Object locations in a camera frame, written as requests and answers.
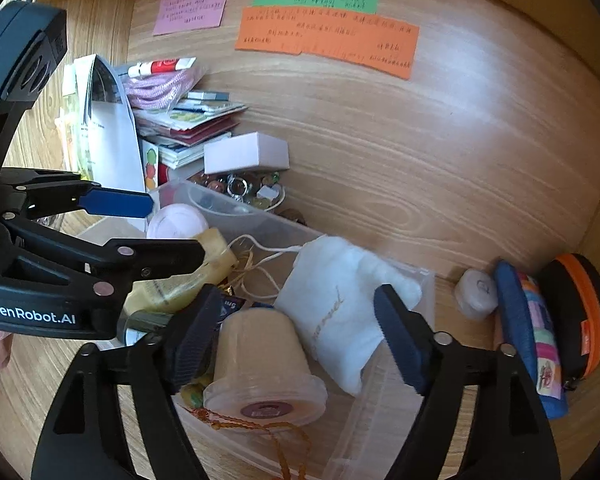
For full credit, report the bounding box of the orange tassel cord charm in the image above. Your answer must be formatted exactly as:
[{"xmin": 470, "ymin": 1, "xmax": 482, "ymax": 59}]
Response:
[{"xmin": 180, "ymin": 380, "xmax": 313, "ymax": 480}]

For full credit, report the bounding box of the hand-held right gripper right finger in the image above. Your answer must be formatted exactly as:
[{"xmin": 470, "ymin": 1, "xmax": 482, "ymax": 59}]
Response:
[{"xmin": 372, "ymin": 284, "xmax": 563, "ymax": 480}]

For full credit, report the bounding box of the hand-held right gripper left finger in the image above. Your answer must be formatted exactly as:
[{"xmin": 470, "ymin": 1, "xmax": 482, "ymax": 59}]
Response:
[{"xmin": 30, "ymin": 284, "xmax": 226, "ymax": 480}]

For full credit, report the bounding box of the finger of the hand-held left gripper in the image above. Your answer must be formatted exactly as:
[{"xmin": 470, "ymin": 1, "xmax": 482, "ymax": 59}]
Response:
[
  {"xmin": 0, "ymin": 167, "xmax": 154, "ymax": 221},
  {"xmin": 2, "ymin": 220, "xmax": 207, "ymax": 307}
]

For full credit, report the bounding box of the pink paper note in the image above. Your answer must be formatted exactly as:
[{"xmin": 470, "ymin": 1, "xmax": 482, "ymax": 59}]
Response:
[{"xmin": 152, "ymin": 0, "xmax": 232, "ymax": 37}]

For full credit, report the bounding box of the clear plastic storage bin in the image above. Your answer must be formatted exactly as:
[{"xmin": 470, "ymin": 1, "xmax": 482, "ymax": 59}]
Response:
[{"xmin": 147, "ymin": 180, "xmax": 437, "ymax": 480}]

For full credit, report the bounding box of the white drawstring pouch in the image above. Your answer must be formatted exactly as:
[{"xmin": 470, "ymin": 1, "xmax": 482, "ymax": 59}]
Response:
[{"xmin": 225, "ymin": 234, "xmax": 423, "ymax": 396}]

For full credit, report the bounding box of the bowl of beads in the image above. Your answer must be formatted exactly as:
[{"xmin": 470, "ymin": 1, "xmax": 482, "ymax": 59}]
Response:
[{"xmin": 187, "ymin": 170, "xmax": 287, "ymax": 216}]

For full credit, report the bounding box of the small white box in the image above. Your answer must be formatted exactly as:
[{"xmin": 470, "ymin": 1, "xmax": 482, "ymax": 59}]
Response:
[{"xmin": 203, "ymin": 131, "xmax": 291, "ymax": 175}]

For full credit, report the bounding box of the pink cable in bag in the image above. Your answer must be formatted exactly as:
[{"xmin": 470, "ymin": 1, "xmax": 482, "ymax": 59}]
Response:
[{"xmin": 124, "ymin": 67, "xmax": 206, "ymax": 110}]

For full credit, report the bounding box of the blue fabric pencil pouch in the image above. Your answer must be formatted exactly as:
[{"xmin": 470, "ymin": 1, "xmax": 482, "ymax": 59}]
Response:
[{"xmin": 494, "ymin": 259, "xmax": 568, "ymax": 420}]

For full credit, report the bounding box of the stack of booklets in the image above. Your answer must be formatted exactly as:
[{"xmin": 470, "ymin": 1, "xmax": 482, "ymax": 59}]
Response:
[{"xmin": 132, "ymin": 91, "xmax": 248, "ymax": 168}]

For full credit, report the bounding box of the pink round container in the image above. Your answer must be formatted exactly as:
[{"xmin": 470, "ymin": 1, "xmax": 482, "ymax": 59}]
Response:
[{"xmin": 146, "ymin": 203, "xmax": 208, "ymax": 241}]

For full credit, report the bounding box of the small white round jar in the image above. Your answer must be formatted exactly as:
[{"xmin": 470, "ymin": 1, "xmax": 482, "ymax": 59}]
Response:
[{"xmin": 454, "ymin": 268, "xmax": 500, "ymax": 320}]

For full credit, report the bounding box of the beige plastic cup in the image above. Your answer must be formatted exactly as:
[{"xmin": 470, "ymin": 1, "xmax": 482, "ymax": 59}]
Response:
[{"xmin": 202, "ymin": 308, "xmax": 328, "ymax": 427}]

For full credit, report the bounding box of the orange and black round case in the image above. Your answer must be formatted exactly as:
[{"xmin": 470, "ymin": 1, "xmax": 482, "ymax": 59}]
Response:
[{"xmin": 536, "ymin": 253, "xmax": 600, "ymax": 392}]

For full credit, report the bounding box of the red and white tube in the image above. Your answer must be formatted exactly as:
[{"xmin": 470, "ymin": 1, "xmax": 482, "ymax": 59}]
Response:
[{"xmin": 127, "ymin": 57, "xmax": 197, "ymax": 77}]

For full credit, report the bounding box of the white handwritten paper sheet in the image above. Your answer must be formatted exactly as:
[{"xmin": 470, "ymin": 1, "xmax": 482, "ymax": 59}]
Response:
[{"xmin": 72, "ymin": 55, "xmax": 133, "ymax": 126}]

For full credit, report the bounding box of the fruit print box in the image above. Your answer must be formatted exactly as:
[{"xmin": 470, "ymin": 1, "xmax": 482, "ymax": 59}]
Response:
[{"xmin": 141, "ymin": 139, "xmax": 160, "ymax": 192}]

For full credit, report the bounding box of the green paper note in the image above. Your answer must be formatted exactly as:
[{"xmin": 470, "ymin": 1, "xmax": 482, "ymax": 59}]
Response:
[{"xmin": 252, "ymin": 0, "xmax": 379, "ymax": 15}]

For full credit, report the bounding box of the yellow sunscreen tube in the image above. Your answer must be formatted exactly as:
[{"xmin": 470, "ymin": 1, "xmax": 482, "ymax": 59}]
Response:
[{"xmin": 122, "ymin": 227, "xmax": 238, "ymax": 316}]

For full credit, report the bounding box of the orange paper note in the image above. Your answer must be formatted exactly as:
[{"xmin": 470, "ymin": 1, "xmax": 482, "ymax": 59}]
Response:
[{"xmin": 235, "ymin": 6, "xmax": 421, "ymax": 81}]

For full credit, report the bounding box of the wooden desktop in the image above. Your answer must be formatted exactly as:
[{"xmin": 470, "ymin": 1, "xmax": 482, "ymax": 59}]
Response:
[{"xmin": 0, "ymin": 85, "xmax": 600, "ymax": 480}]

